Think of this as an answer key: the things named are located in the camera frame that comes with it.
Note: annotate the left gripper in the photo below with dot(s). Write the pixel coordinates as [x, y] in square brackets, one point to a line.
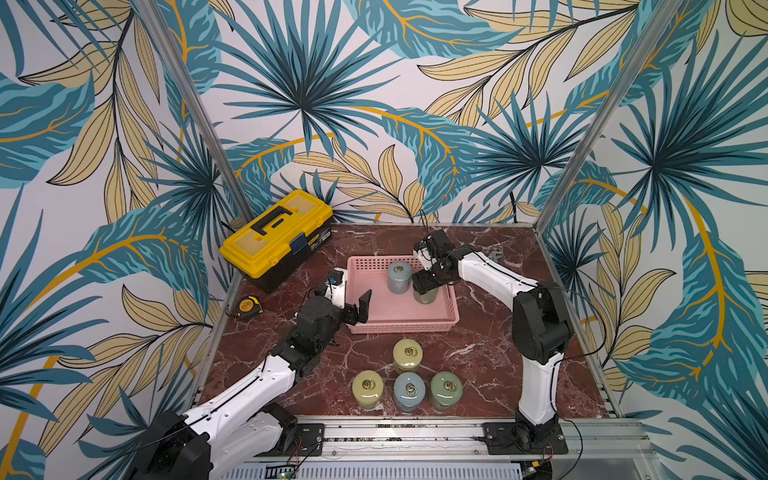
[351, 316]

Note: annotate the pink plastic basket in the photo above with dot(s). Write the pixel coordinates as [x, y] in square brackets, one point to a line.
[392, 313]

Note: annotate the blue-grey tea canister back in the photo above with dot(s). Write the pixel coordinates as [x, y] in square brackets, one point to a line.
[399, 277]

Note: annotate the yellow-green tea canister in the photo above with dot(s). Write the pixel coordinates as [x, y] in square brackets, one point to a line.
[368, 389]
[407, 356]

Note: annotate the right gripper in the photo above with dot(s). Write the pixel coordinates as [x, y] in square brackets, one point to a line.
[429, 278]

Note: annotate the yellow black toolbox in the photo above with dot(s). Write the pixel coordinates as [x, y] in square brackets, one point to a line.
[272, 247]

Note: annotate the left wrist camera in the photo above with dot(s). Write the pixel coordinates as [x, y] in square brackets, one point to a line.
[336, 287]

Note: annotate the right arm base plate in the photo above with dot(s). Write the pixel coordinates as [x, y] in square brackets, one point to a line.
[511, 438]

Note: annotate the aluminium front rail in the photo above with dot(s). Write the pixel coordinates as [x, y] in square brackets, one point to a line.
[450, 439]

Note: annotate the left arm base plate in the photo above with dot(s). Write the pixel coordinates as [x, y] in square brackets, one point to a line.
[303, 440]

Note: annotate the yellow-green tea canister front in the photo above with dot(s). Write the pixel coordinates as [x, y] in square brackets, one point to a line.
[368, 389]

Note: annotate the blue-grey tea canister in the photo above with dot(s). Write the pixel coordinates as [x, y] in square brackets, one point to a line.
[409, 391]
[399, 277]

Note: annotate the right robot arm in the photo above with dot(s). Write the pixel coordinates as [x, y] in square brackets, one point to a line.
[540, 326]

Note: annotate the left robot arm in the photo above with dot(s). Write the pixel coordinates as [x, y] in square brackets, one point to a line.
[209, 440]

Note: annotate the yellow black tape measure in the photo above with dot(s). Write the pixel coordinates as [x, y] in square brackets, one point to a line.
[245, 308]

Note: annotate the green tea canister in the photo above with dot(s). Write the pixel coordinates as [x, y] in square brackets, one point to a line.
[426, 298]
[445, 390]

